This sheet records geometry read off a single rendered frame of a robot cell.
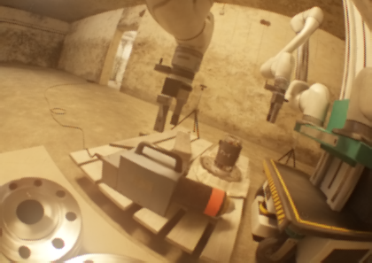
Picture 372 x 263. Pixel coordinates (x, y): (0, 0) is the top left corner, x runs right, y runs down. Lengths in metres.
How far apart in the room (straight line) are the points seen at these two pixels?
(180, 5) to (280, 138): 3.16
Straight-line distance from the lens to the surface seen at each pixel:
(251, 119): 3.21
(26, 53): 10.50
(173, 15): 0.32
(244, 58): 3.40
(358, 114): 0.61
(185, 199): 0.52
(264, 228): 0.81
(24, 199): 0.45
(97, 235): 0.65
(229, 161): 0.91
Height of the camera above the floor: 0.57
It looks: 12 degrees down
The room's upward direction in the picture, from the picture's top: 17 degrees clockwise
